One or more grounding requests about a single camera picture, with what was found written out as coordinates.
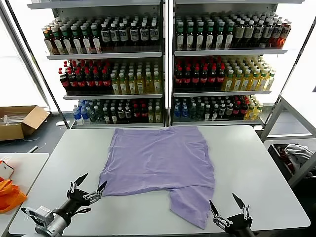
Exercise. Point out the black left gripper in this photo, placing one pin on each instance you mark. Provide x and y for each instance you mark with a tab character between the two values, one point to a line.
74	197

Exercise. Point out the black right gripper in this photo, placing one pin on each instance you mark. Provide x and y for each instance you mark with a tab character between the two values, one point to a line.
239	225

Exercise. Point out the purple t-shirt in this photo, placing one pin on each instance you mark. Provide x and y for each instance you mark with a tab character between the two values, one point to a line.
158	160

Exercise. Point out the short metal bar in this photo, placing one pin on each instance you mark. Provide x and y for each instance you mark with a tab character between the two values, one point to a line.
32	148

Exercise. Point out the small white floor object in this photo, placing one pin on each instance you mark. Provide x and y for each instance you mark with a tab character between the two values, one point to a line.
60	123

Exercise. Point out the blue label water bottle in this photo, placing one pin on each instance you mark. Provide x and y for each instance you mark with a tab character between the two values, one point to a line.
177	112
77	116
85	116
184	112

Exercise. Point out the black storage bin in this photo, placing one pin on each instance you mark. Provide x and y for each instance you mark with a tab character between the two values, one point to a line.
274	150

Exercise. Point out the red cloth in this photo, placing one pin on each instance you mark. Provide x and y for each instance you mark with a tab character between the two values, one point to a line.
286	160

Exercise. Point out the orange cloth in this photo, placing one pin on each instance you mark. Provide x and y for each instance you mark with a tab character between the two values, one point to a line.
10	195

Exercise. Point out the small white orange box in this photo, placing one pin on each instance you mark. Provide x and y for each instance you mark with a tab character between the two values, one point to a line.
5	169

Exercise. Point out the open cardboard box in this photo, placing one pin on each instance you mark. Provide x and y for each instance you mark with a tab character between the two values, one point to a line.
32	121

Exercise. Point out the grey white cloth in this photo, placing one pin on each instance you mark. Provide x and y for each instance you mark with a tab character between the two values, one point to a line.
297	150

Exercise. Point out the yellow drink bottle white cap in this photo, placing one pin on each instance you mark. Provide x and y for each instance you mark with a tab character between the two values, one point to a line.
228	82
115	86
263	82
132	86
271	81
249	112
124	86
237	82
140	85
149	85
157	84
255	82
258	111
246	82

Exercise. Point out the red cap cola bottle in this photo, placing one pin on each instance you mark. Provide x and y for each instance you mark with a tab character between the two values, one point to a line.
106	82
187	80
205	79
213	79
196	79
64	82
98	82
73	82
82	82
90	82
179	80
221	78

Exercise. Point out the grey metal shelf unit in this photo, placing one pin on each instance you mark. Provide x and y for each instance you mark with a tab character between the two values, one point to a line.
103	56
229	52

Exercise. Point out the brown tea bottle white label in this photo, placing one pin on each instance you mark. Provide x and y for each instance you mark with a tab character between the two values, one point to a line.
58	44
230	37
49	44
77	44
67	44
96	42
210	37
220	37
200	37
87	43
180	37
190	37

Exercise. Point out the dark bottle blue white label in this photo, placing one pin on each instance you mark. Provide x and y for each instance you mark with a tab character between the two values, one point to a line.
105	37
134	35
144	35
154	34
123	36
259	33
114	36
269	33

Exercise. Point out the dark bottle beige label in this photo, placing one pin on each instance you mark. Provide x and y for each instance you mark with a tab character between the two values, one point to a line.
240	34
249	34

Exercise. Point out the red drink bottle white label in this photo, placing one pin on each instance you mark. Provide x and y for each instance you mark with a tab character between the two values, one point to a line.
286	32
277	33

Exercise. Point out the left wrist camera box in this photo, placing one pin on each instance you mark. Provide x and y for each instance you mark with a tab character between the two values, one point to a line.
40	213

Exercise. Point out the grey metal frame stand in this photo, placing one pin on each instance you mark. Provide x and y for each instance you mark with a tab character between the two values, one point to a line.
291	108

